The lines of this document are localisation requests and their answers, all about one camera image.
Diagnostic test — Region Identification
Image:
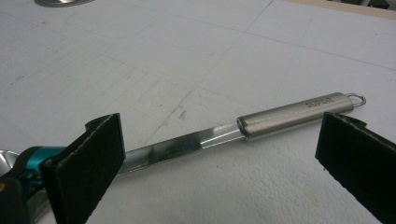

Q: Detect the round steel dish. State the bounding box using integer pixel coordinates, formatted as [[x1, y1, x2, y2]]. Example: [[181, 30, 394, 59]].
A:
[[34, 0, 95, 8]]

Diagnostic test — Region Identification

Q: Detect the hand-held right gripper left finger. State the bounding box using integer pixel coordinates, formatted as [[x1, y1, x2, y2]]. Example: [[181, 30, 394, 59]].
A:
[[40, 112, 127, 224]]

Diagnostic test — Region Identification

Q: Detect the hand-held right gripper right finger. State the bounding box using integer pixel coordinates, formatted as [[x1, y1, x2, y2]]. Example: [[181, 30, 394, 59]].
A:
[[314, 111, 396, 224]]

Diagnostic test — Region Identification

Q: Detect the teal and black tool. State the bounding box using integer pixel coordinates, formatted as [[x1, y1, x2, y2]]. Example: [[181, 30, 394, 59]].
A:
[[0, 146, 67, 224]]

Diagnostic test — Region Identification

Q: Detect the stainless steel utensil handle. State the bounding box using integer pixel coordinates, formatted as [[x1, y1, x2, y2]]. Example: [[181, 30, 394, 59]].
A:
[[0, 91, 367, 224]]

